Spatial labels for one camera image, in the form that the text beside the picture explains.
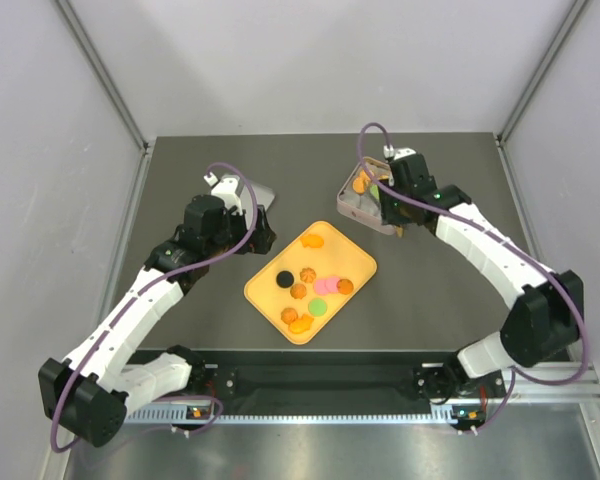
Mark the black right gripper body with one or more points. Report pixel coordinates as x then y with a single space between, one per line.
394 210

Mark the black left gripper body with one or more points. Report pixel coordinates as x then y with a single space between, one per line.
233 231

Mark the green sandwich cookie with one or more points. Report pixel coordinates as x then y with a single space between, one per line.
374 191
317 307

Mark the round tan dotted biscuit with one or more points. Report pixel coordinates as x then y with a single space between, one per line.
364 176

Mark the metal serving tongs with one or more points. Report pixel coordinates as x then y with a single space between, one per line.
398 230

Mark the pink sandwich cookie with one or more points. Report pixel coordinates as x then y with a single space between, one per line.
331 284
320 287

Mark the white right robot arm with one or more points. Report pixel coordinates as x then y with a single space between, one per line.
546 308

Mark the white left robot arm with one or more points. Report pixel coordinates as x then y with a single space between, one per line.
93 390

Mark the pink cookie tin box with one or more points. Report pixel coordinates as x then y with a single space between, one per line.
361 208

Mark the silver tin lid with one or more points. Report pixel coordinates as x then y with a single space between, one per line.
264 195

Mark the black sandwich cookie left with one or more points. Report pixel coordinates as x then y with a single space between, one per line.
285 279

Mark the orange fish cookie upper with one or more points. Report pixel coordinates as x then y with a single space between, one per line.
312 241

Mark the orange fish cookie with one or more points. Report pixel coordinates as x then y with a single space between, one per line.
301 324
312 241

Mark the tan swirl cookie middle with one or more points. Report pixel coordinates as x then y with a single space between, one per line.
298 291

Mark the tan swirl cookie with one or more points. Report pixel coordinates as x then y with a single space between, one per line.
289 315
298 291

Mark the tan flower cookie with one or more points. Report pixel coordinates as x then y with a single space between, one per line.
308 275

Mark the yellow plastic tray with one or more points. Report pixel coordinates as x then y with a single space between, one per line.
339 257

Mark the tan swirl cookie lower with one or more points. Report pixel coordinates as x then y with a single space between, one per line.
289 315

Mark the orange fish cookie lower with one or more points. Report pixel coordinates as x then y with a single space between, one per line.
301 324

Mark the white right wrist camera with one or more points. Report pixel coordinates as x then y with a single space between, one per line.
392 153

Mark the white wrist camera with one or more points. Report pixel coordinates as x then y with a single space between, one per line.
392 153
228 189

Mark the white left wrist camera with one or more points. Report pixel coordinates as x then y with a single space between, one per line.
228 189

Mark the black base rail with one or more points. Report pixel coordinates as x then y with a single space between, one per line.
330 382

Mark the aluminium frame post left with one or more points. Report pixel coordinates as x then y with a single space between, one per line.
103 76

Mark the aluminium frame post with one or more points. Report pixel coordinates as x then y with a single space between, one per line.
103 76
550 53

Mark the grey slotted cable duct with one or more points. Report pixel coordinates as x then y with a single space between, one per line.
201 412

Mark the aluminium frame post right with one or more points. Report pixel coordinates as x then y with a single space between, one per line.
550 53

